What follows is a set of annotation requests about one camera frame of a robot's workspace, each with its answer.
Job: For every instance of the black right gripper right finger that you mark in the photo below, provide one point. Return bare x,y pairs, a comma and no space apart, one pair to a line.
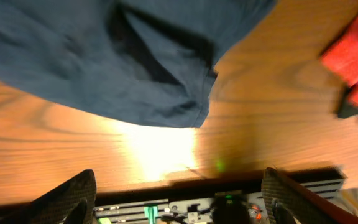
286,201

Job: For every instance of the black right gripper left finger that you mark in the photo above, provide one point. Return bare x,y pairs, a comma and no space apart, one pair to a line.
71,202

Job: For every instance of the navy blue denim shorts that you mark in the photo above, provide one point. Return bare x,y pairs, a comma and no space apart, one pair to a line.
146,62

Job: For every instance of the black garment under pile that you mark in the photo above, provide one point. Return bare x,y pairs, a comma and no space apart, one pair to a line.
345,109

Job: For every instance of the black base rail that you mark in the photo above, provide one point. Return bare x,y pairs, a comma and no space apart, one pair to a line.
233,200

